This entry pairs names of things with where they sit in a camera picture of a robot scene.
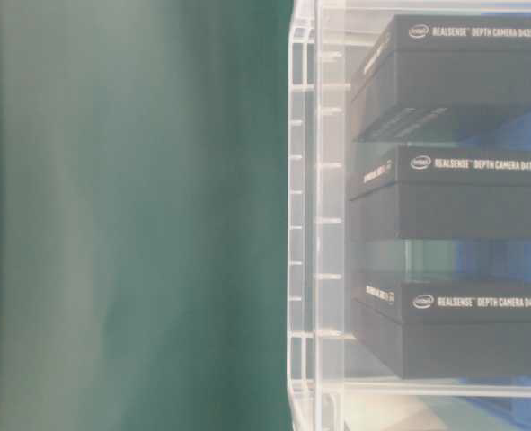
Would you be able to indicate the clear plastic storage case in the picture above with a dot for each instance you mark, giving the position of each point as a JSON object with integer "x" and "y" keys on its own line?
{"x": 334, "y": 382}

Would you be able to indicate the black camera box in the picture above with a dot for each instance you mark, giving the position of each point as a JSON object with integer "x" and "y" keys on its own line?
{"x": 443, "y": 193}
{"x": 442, "y": 78}
{"x": 443, "y": 325}

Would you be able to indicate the blue liner in case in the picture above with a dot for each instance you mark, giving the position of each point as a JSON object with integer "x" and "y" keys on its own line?
{"x": 510, "y": 259}

